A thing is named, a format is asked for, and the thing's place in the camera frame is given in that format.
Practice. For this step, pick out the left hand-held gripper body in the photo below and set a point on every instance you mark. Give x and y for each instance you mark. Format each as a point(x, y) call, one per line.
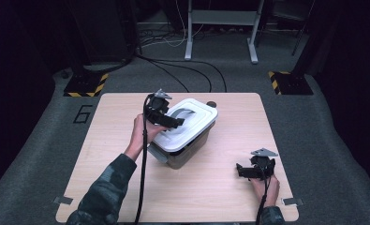
point(156, 108)

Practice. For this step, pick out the person's right hand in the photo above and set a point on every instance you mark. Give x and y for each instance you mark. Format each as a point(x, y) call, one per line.
point(267, 190)

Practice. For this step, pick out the black yellow striped stand base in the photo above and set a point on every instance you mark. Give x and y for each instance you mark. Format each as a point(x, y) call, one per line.
point(290, 83)
point(85, 84)

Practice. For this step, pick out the grey plastic storage box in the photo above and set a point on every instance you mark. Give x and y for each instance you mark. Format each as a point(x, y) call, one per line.
point(185, 156)

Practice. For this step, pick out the white metal stand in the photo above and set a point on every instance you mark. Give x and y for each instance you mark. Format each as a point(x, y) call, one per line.
point(190, 31)

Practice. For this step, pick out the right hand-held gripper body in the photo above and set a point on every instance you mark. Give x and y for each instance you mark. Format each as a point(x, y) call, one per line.
point(263, 165)

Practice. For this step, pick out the person's left hand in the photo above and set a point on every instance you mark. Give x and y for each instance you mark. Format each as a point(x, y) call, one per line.
point(140, 134)

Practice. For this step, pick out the dark round table grommet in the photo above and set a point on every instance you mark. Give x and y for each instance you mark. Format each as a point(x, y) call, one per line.
point(212, 103)

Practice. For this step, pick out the grey tape strip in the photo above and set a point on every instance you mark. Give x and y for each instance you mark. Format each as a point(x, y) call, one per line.
point(63, 200)
point(293, 201)

